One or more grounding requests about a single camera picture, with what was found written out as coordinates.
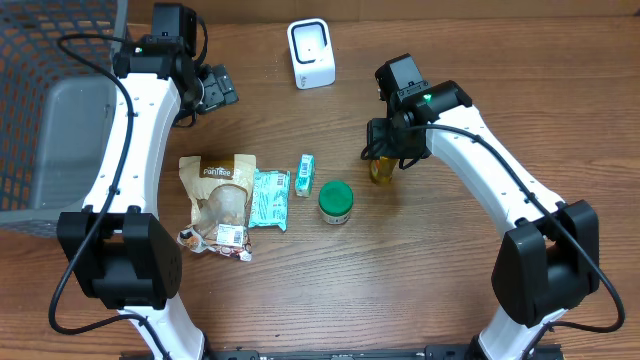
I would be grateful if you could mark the teal snack bar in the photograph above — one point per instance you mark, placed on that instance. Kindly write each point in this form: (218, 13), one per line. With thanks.
(269, 207)

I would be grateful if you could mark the dark grey mesh basket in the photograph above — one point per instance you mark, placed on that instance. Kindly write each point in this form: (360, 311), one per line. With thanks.
(56, 112)

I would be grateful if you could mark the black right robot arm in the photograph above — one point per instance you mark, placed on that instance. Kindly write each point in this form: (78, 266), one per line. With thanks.
(548, 260)

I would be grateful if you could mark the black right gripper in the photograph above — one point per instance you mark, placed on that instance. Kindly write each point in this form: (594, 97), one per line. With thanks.
(382, 138)

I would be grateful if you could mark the white barcode scanner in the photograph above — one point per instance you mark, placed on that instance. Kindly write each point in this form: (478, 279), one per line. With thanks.
(311, 53)

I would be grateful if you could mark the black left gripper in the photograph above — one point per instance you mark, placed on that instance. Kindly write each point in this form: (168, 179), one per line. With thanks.
(221, 89)

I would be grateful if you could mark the brown snack packet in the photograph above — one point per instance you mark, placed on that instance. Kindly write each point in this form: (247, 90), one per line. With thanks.
(220, 191)

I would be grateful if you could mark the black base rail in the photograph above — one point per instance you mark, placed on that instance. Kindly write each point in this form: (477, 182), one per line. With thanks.
(350, 355)

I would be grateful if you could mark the teal Kleenex tissue pack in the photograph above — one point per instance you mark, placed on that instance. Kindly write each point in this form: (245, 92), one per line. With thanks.
(305, 175)

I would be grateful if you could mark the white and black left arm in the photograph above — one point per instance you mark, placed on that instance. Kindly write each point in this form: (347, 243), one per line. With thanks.
(117, 249)

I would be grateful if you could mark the yellow liquid bottle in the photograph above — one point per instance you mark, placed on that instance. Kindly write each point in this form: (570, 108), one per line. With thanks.
(381, 170)

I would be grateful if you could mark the green lidded jar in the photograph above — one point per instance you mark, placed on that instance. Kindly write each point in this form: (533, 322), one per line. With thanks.
(335, 202)

